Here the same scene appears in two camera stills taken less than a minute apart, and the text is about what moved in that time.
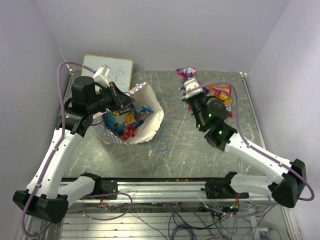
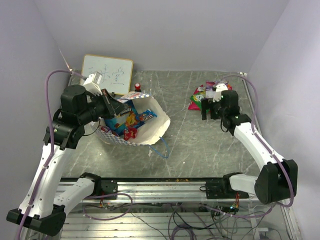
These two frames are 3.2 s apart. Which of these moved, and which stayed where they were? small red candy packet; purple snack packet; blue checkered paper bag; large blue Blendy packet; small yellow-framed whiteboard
Moved: purple snack packet; blue checkered paper bag
Stayed: small yellow-framed whiteboard; small red candy packet; large blue Blendy packet
